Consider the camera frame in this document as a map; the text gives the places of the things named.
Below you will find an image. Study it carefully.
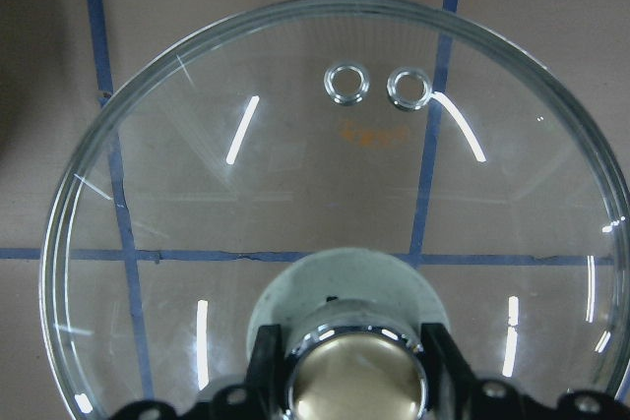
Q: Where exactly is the brown paper table mat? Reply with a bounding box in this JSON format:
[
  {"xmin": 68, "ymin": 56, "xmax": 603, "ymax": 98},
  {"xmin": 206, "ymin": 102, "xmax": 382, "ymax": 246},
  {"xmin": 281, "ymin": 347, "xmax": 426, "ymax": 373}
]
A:
[{"xmin": 1, "ymin": 0, "xmax": 629, "ymax": 419}]

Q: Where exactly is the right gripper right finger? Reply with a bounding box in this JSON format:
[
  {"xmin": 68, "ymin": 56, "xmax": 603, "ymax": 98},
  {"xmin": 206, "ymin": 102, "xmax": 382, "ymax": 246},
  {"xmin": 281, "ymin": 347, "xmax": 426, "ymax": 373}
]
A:
[{"xmin": 420, "ymin": 323, "xmax": 475, "ymax": 419}]

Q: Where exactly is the glass pot lid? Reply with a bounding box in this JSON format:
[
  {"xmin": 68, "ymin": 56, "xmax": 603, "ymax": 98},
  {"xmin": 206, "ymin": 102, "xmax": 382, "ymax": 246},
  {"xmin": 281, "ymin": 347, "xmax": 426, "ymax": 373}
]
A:
[{"xmin": 40, "ymin": 0, "xmax": 629, "ymax": 419}]

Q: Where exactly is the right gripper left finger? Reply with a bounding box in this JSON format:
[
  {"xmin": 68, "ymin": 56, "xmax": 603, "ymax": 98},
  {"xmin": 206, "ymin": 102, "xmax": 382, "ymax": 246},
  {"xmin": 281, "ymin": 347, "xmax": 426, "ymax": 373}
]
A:
[{"xmin": 244, "ymin": 324, "xmax": 294, "ymax": 419}]

